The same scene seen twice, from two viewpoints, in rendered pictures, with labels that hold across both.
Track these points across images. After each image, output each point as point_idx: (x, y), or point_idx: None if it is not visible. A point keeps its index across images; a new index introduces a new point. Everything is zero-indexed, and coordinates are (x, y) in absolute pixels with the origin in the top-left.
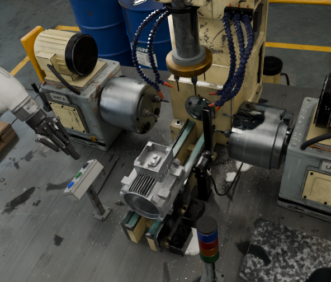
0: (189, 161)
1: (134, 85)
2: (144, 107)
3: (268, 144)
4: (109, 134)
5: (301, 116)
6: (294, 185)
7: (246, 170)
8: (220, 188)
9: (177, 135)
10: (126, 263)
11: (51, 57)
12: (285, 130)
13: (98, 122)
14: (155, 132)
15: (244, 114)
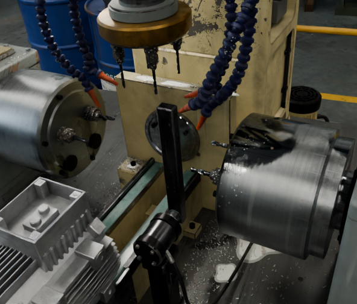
0: (140, 234)
1: (47, 81)
2: (63, 124)
3: (303, 198)
4: (8, 178)
5: None
6: None
7: (255, 261)
8: (200, 297)
9: (126, 184)
10: None
11: None
12: (341, 168)
13: None
14: (96, 183)
15: (251, 133)
